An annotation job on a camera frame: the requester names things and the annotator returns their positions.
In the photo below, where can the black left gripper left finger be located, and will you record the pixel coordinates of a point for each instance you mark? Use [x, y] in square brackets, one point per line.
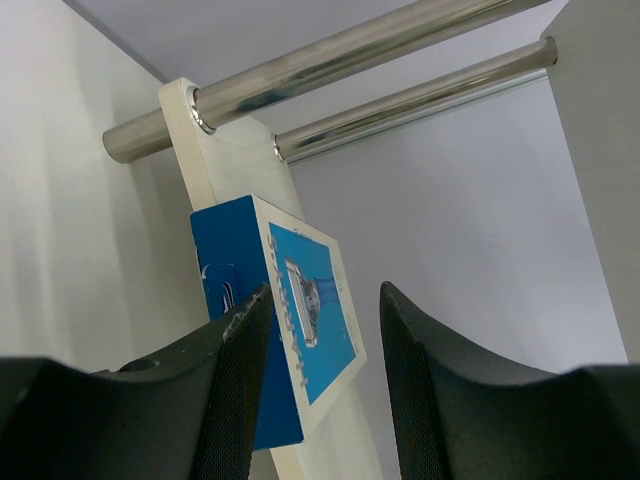
[186, 411]

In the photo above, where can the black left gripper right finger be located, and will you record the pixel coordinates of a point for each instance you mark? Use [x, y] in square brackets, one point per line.
[461, 411]

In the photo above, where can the blue Harry's razor box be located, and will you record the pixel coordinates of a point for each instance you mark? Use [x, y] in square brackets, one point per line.
[315, 346]

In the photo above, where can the white two-tier shelf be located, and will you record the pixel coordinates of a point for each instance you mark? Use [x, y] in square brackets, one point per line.
[511, 216]

